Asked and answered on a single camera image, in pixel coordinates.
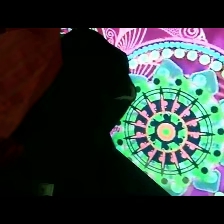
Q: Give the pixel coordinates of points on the red black-striped garment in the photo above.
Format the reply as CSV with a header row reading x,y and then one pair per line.
x,y
26,76

